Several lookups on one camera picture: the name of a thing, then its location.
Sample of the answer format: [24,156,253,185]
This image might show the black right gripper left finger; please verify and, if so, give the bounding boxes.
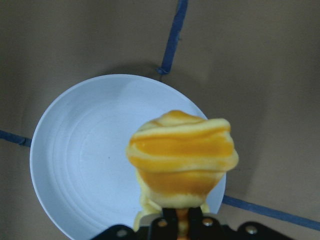
[96,208,178,240]

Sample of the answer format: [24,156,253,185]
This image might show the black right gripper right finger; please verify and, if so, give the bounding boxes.
[188,207,291,240]

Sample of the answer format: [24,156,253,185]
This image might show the sliced bread loaf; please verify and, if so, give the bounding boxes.
[125,110,239,227]

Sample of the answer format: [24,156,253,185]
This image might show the light blue plate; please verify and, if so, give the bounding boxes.
[29,73,227,240]

